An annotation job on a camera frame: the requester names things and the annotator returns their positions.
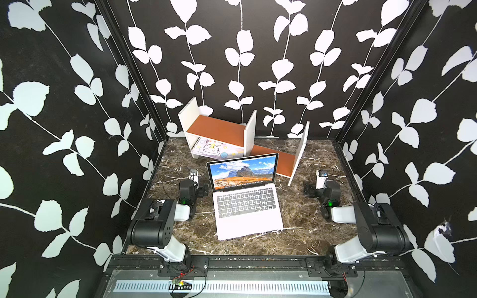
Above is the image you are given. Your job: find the silver laptop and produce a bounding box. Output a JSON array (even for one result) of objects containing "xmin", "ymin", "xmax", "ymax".
[{"xmin": 207, "ymin": 153, "xmax": 283, "ymax": 241}]

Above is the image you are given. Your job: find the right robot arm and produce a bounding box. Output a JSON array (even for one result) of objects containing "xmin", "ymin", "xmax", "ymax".
[{"xmin": 303, "ymin": 177, "xmax": 411, "ymax": 264}]

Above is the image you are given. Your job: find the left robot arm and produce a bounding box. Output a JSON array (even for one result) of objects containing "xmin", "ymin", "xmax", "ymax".
[{"xmin": 127, "ymin": 180, "xmax": 209, "ymax": 267}]

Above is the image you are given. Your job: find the cartoon cat picture book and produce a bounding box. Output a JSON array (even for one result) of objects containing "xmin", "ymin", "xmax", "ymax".
[{"xmin": 191, "ymin": 137, "xmax": 244, "ymax": 160}]

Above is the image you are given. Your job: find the white and brown shelf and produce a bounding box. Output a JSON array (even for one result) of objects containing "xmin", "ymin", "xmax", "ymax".
[{"xmin": 178, "ymin": 98, "xmax": 310, "ymax": 180}]

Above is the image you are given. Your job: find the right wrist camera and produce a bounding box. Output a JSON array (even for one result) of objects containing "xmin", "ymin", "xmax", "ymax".
[{"xmin": 316, "ymin": 170, "xmax": 328, "ymax": 189}]

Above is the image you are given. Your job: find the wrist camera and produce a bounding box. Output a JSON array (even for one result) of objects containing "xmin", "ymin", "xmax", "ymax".
[
  {"xmin": 316, "ymin": 170, "xmax": 328, "ymax": 189},
  {"xmin": 189, "ymin": 169, "xmax": 199, "ymax": 187}
]

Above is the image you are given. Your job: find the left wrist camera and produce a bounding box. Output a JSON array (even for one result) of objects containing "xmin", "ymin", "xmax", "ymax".
[{"xmin": 189, "ymin": 169, "xmax": 199, "ymax": 187}]

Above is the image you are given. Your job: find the white slotted cable duct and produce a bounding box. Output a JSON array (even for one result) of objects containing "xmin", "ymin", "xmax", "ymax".
[{"xmin": 113, "ymin": 280, "xmax": 330, "ymax": 296}]

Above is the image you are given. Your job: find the black mounting rail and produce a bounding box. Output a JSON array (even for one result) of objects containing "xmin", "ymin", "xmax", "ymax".
[{"xmin": 106, "ymin": 255, "xmax": 405, "ymax": 279}]

